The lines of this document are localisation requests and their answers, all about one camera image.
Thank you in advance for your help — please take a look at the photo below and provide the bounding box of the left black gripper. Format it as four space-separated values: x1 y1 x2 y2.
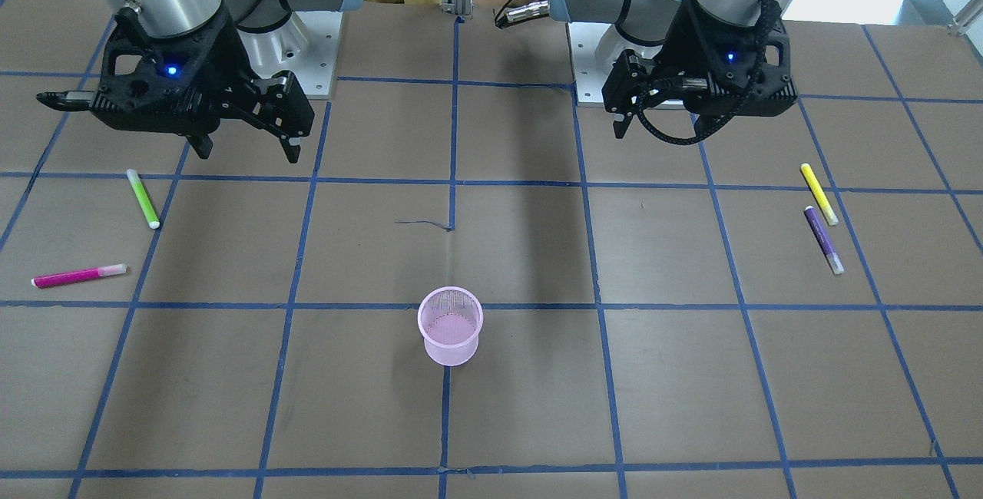
601 0 799 140

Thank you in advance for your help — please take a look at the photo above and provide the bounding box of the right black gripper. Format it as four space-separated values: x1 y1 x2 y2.
36 2 315 164

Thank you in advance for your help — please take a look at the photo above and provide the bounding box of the pink marker pen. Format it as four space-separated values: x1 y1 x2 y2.
29 263 127 289

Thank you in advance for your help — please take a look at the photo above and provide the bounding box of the purple marker pen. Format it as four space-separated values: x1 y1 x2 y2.
803 205 845 276

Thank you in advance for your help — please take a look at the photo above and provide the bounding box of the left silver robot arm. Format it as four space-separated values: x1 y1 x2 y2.
548 0 799 146

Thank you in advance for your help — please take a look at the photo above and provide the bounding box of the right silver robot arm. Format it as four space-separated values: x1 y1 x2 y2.
36 0 362 164

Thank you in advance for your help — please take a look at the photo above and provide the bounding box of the pink mesh cup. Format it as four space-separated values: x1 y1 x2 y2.
415 286 484 367

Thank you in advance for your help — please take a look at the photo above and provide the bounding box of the green marker pen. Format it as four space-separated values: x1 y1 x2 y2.
126 169 161 230

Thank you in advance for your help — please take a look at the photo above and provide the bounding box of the yellow marker pen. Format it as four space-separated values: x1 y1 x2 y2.
799 163 839 226

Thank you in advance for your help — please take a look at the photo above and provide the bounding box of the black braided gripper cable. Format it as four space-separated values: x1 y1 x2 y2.
633 0 772 148

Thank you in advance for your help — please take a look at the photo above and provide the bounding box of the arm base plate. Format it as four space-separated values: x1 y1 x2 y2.
568 22 661 108
239 12 344 100

